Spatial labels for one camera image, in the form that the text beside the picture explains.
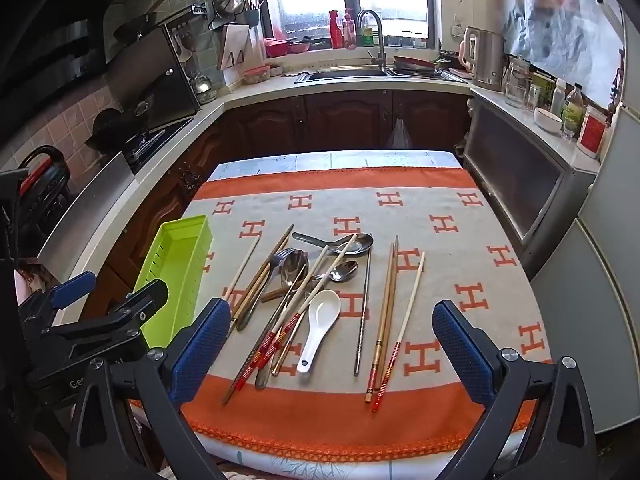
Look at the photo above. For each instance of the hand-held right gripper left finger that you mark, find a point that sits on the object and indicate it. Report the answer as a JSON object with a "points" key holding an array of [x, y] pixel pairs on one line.
{"points": [[200, 355]]}

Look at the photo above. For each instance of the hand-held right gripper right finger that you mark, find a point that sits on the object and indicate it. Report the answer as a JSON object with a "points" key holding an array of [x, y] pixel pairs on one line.
{"points": [[462, 355]]}

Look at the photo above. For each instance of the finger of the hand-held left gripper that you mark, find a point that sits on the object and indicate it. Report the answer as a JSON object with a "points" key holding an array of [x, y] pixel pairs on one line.
{"points": [[145, 302], [75, 288]]}

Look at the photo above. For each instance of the green plastic utensil tray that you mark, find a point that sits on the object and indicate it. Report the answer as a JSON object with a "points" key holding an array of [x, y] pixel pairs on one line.
{"points": [[175, 260]]}

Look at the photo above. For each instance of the light chopstick red patterned end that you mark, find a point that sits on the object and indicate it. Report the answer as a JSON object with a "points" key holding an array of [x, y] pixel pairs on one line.
{"points": [[268, 341], [341, 260]]}

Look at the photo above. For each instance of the bamboo chopstick red label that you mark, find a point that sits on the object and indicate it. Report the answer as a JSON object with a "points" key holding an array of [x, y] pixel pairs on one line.
{"points": [[382, 310], [390, 295]]}

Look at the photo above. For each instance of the dark brown wooden chopstick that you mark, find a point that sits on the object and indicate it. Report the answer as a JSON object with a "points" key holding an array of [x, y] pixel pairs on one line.
{"points": [[270, 260]]}

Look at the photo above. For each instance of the steel fork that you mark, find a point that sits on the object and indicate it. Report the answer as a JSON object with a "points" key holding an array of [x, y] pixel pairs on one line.
{"points": [[276, 260]]}

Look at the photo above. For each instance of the large steel spoon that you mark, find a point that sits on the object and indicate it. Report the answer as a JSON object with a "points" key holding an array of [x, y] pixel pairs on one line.
{"points": [[293, 266]]}

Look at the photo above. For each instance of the white ceramic spoon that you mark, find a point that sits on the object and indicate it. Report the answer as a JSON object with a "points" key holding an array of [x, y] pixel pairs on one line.
{"points": [[322, 310]]}

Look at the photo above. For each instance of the small steel spoon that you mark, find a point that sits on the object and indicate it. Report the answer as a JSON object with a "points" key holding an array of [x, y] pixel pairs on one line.
{"points": [[345, 271]]}

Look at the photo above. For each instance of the steel splash guard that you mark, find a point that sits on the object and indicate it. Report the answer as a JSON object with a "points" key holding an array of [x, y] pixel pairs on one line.
{"points": [[85, 220]]}

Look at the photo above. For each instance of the black electric pressure cooker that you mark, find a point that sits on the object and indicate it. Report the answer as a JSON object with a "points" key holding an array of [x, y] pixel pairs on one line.
{"points": [[45, 195]]}

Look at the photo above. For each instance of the orange beige printed blanket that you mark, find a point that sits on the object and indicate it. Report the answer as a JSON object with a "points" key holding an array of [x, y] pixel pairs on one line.
{"points": [[450, 240]]}

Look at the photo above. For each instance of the grey refrigerator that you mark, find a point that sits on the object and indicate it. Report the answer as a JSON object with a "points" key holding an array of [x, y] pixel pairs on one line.
{"points": [[590, 285]]}

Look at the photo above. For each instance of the black gas stove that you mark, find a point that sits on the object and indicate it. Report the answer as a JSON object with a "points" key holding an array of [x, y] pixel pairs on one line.
{"points": [[150, 145]]}

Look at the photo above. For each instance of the black wok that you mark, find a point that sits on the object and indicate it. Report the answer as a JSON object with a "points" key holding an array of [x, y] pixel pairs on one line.
{"points": [[112, 125]]}

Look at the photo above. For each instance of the grey cabinet appliance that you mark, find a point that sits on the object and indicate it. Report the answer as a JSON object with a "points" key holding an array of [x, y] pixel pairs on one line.
{"points": [[515, 185]]}

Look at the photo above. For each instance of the small steel teapot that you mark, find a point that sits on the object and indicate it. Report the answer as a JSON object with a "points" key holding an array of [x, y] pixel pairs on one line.
{"points": [[202, 87]]}

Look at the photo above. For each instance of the black stove side panel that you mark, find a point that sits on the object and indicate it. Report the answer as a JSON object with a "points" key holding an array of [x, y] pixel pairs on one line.
{"points": [[150, 75]]}

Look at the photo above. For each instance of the white plastic bag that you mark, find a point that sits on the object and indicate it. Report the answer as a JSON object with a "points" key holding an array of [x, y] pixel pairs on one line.
{"points": [[400, 135]]}

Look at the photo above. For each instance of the white kitchen countertop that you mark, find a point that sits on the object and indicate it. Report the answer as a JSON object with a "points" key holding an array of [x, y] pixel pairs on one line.
{"points": [[250, 92]]}

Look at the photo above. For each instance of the white bowl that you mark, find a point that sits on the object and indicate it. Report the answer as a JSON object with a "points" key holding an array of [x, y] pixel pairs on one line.
{"points": [[547, 120]]}

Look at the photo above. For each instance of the small pink dish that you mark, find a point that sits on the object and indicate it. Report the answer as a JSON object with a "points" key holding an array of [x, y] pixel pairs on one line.
{"points": [[256, 74]]}

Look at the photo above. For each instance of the black range hood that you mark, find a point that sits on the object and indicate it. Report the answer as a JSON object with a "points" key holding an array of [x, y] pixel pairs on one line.
{"points": [[45, 35]]}

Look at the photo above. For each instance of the white jar red label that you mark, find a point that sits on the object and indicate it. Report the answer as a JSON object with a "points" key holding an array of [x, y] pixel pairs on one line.
{"points": [[592, 130]]}

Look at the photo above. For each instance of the wooden cutting board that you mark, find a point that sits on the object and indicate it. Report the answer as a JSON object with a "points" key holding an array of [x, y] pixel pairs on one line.
{"points": [[234, 52]]}

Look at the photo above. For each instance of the clear bottle green label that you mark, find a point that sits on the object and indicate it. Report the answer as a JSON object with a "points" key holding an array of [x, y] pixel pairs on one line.
{"points": [[572, 112]]}

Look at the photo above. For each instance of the white plastic bottle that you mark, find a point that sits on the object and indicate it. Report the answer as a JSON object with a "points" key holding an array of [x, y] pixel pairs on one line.
{"points": [[557, 97]]}

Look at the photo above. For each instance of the glass jar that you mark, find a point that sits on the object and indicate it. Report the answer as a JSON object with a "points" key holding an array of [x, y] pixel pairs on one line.
{"points": [[516, 82]]}

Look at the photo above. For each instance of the pink plastic basin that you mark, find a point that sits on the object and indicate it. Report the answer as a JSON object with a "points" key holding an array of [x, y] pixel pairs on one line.
{"points": [[276, 47]]}

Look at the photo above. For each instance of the red plate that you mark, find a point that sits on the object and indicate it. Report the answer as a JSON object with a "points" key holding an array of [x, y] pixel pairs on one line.
{"points": [[412, 64]]}

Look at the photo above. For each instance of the steel electric kettle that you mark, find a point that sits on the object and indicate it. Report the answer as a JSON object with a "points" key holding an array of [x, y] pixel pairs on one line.
{"points": [[487, 60]]}

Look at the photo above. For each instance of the steel kitchen sink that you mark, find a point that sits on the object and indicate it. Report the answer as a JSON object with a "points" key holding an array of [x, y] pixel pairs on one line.
{"points": [[350, 74]]}

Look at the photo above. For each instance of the steel kitchen faucet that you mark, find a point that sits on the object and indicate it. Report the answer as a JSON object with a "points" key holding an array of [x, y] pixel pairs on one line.
{"points": [[376, 35]]}

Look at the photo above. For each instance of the red spray bottle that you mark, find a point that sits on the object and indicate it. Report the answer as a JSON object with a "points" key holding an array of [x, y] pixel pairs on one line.
{"points": [[335, 30]]}

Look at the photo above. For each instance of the green dish soap bottle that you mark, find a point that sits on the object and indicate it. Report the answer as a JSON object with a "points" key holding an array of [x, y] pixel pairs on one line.
{"points": [[367, 30]]}

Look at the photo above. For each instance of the pink bottle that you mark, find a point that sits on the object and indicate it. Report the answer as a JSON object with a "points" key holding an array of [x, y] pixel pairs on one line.
{"points": [[348, 30]]}

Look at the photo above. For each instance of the plastic wall cover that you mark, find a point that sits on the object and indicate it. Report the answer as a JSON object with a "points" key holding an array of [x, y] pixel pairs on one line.
{"points": [[555, 25]]}

